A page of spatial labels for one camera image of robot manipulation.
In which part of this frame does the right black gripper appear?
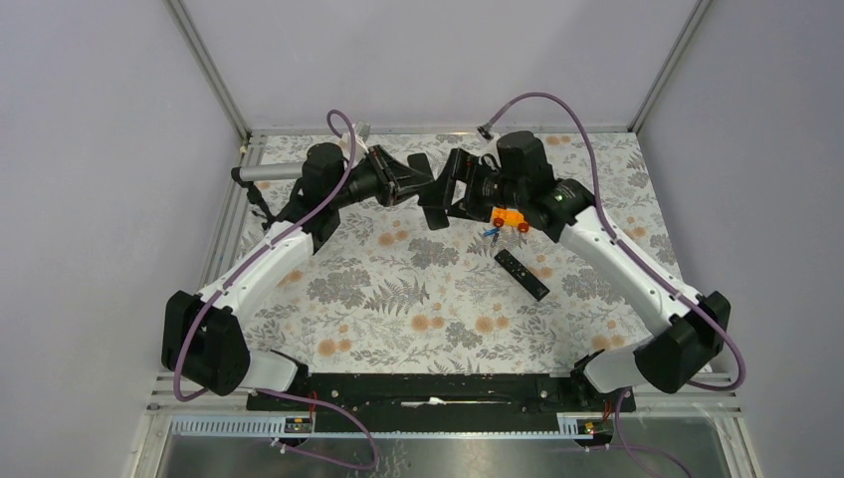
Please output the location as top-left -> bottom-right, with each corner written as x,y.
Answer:
417,147 -> 526,224

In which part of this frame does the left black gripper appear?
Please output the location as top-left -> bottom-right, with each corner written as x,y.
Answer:
330,145 -> 434,209

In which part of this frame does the black remote control back up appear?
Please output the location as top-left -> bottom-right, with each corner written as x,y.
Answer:
408,153 -> 450,231

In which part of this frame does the black battery cover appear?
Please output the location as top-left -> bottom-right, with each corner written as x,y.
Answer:
417,176 -> 455,210

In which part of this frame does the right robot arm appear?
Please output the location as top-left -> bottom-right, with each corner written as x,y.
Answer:
419,130 -> 732,410

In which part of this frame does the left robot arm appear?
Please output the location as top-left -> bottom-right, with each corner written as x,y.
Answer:
161,142 -> 434,409

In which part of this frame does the black remote control with buttons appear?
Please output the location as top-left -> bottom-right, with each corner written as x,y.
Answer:
494,249 -> 549,301

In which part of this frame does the floral table mat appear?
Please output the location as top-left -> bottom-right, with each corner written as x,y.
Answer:
210,132 -> 714,376

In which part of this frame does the grey microphone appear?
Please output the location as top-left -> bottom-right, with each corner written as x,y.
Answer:
230,162 -> 304,182

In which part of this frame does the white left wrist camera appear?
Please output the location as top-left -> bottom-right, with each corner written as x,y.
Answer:
338,121 -> 371,161

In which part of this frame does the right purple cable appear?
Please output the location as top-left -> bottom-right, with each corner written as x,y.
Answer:
478,92 -> 747,392

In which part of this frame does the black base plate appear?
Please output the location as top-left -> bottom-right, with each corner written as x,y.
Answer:
246,373 -> 619,434

